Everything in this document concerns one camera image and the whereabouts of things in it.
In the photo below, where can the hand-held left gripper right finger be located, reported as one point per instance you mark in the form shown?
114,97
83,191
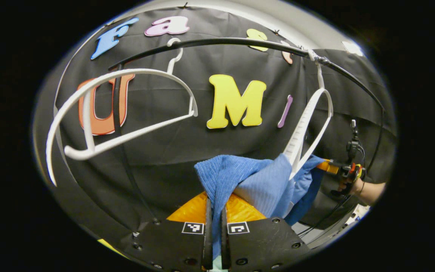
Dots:
225,245

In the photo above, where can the light green laundry hamper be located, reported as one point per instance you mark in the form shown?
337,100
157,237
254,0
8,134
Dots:
217,265

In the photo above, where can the blue knit sweater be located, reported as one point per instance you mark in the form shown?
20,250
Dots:
240,177

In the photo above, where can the white plastic hanger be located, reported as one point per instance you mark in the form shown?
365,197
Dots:
303,124
142,71

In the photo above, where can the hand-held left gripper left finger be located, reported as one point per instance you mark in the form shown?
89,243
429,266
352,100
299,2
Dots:
207,245

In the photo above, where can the black clothes rack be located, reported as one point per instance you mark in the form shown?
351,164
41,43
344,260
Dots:
221,40

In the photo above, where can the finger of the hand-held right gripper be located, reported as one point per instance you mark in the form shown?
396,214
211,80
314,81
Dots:
327,167

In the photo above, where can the black backdrop cloth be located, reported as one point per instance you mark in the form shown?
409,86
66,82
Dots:
164,132

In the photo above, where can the ceiling light panel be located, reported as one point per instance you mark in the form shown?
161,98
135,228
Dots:
353,48

